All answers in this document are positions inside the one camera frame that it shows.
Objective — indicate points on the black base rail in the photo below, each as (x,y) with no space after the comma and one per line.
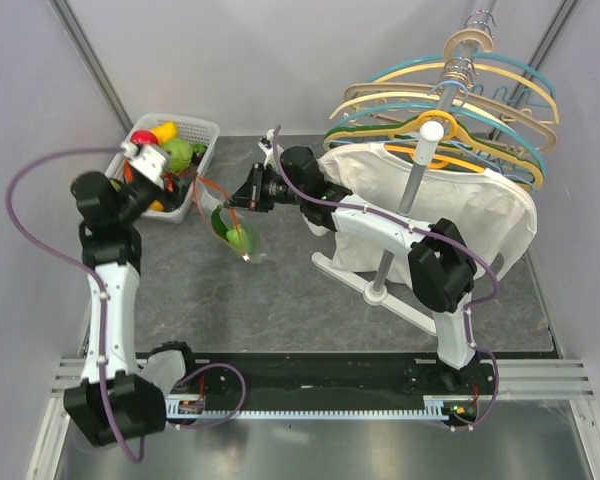
(331,386)

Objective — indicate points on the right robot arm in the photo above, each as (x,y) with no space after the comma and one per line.
(440,268)

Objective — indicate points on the yellow orange fruit toy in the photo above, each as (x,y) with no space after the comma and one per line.
(156,206)

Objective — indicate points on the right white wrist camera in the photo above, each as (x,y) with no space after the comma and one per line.
(266,146)

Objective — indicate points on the orange carrot toy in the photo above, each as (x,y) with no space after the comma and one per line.
(127,172)

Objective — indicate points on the white t-shirt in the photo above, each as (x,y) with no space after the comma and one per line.
(494,216)

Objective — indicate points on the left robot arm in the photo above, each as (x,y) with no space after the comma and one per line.
(116,397)

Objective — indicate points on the small green fruit toy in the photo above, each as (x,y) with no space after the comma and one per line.
(241,239)

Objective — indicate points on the orange plastic hanger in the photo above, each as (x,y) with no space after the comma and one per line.
(429,129)

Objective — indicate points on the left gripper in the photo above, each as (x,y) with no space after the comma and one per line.
(179,189)

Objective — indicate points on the red apple toy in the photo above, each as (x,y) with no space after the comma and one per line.
(143,137)

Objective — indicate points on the clear zip top bag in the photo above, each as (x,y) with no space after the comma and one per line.
(207,196)

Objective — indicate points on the green hanger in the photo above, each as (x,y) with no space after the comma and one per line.
(344,134)

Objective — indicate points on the white plastic basket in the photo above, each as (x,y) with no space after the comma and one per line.
(192,130)

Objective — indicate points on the green cabbage toy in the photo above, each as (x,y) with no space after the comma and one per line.
(181,154)

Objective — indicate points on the dark mangosteen toy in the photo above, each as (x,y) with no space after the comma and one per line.
(198,152)

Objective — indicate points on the clothes rack stand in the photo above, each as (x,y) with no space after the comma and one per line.
(374,292)

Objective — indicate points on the beige wooden hanger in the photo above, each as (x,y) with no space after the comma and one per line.
(517,116)

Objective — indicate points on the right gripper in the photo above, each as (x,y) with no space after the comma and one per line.
(251,195)

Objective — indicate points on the teal hanger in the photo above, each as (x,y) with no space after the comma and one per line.
(536,95)

